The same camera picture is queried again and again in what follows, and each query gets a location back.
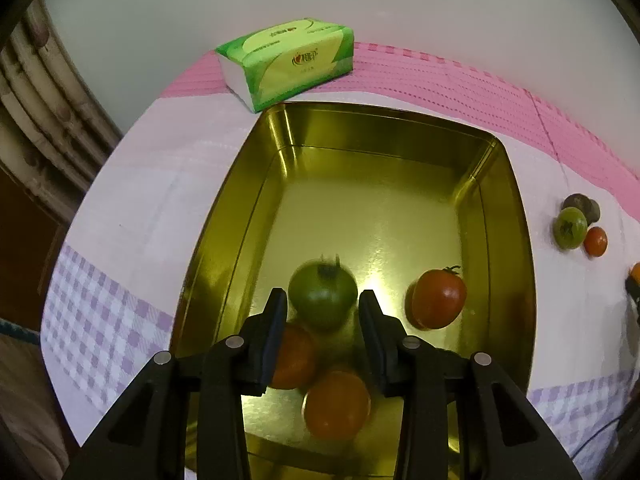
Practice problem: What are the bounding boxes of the black cable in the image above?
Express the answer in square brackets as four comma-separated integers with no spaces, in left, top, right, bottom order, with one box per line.
[569,410,626,463]

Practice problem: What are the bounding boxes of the small brown kiwi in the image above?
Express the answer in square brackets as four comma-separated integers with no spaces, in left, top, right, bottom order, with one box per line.
[585,198,601,226]

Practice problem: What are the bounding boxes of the dark avocado rear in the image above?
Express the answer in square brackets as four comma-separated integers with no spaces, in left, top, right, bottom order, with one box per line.
[562,193,592,216]

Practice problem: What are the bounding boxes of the green tomato rear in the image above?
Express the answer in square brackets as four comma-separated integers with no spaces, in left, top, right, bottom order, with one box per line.
[552,207,588,250]

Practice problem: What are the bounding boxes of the white purple checked cloth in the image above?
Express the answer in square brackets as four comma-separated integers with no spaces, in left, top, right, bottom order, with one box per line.
[40,93,639,479]

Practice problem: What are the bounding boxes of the red tomato with stem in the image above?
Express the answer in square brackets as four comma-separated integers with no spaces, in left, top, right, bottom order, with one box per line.
[409,266,468,330]

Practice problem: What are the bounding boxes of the smooth orange fruit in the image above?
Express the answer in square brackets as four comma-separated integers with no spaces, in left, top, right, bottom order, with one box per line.
[303,370,371,440]

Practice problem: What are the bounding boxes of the green tissue pack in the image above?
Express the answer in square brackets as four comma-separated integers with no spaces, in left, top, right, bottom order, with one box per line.
[215,18,355,113]

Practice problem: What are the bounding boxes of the gold metal tin box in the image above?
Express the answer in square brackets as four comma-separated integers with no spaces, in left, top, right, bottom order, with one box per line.
[169,101,537,480]

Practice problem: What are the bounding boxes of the orange mandarin with rough skin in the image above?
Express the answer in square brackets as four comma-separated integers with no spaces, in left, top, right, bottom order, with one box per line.
[270,323,318,390]

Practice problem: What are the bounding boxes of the wooden furniture edge left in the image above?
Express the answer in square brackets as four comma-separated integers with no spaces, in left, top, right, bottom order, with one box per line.
[1,0,122,330]

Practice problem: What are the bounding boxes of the green tomato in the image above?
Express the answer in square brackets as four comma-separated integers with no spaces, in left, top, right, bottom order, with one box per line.
[552,207,588,250]
[288,256,358,332]

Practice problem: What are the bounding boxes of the green tomato front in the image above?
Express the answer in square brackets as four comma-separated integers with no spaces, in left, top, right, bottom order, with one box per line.
[288,256,358,332]

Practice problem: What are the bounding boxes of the small red tomato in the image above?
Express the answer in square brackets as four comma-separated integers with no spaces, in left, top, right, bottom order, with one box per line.
[584,226,608,258]

